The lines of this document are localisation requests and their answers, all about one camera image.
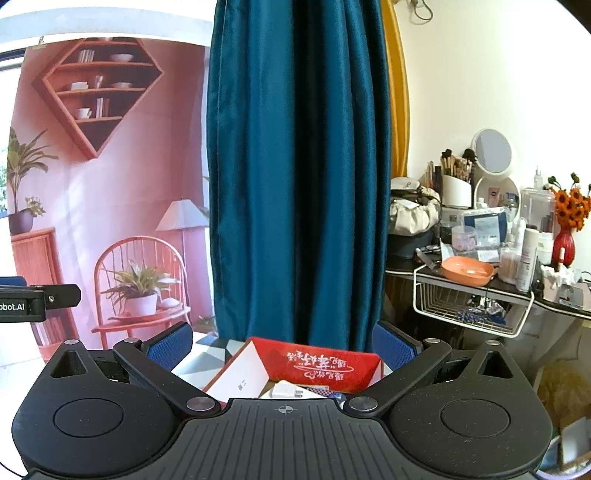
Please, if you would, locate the yellow curtain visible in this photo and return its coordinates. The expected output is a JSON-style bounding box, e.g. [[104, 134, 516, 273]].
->
[[381, 0, 410, 178]]

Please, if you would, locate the white wire basket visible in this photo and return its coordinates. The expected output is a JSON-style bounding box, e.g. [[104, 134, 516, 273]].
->
[[412, 266, 535, 339]]

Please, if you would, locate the red strawberry cardboard box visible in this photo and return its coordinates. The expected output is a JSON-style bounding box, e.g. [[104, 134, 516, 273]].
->
[[205, 337, 385, 403]]

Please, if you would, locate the round white mirror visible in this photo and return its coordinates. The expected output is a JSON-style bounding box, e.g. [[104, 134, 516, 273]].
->
[[472, 129, 512, 179]]

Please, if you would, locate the beige bag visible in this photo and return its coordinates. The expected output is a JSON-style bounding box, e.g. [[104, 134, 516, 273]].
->
[[388, 189, 442, 237]]

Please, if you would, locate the white box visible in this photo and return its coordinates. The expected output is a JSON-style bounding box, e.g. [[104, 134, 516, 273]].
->
[[259, 380, 332, 400]]

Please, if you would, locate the pink room backdrop poster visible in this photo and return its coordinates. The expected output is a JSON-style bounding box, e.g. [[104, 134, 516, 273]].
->
[[5, 37, 213, 359]]

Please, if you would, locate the orange flower bouquet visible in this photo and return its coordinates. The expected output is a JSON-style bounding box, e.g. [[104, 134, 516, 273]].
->
[[547, 173, 590, 231]]

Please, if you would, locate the orange dish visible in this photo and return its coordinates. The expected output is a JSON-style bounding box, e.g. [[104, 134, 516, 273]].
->
[[441, 256, 496, 287]]

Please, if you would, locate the teal curtain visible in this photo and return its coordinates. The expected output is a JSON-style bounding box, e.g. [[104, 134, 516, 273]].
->
[[206, 1, 392, 351]]

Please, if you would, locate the white brush holder cup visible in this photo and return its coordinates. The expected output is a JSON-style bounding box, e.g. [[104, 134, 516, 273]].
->
[[442, 175, 472, 209]]

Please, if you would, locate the white spray bottle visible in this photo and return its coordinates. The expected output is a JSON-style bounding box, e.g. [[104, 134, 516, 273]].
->
[[516, 224, 540, 292]]

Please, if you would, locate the red vase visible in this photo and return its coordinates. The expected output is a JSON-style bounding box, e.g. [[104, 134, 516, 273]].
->
[[552, 227, 575, 267]]

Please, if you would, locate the patterned geometric tablecloth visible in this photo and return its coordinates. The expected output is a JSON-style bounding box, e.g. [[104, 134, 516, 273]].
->
[[172, 332, 243, 391]]

